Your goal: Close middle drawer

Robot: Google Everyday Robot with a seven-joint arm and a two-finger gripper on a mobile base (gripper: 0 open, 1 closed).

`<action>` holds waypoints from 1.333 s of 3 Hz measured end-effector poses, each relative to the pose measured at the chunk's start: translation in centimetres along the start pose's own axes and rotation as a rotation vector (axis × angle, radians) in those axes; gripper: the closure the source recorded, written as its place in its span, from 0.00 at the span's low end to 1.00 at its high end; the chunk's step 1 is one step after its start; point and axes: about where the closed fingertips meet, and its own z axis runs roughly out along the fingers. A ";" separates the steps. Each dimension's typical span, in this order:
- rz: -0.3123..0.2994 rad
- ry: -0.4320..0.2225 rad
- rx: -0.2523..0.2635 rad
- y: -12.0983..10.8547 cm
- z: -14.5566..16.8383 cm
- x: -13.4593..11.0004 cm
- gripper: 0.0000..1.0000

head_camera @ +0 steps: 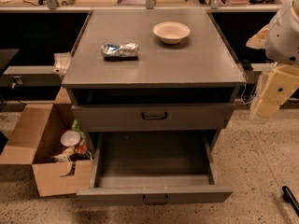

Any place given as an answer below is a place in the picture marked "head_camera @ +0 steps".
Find crumpled paper on ledge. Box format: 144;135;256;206
51;52;72;76

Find white paper bowl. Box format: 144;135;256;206
153;21;190;45

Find grey drawer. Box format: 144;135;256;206
72;103;235;133
77;131;233;206

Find brown cardboard box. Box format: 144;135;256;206
0;88;93;197

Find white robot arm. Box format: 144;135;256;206
246;0;299;124

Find colourful snack packages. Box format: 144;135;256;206
51;120;93;162

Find black rod on floor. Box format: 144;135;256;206
282;186;299;216

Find crumpled silver chip bag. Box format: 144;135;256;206
101;43;139;59

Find grey drawer cabinet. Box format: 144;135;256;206
61;8;248;133

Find white cup in box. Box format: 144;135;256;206
60;131;81;147

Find grey top drawer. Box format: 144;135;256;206
72;103;235;133

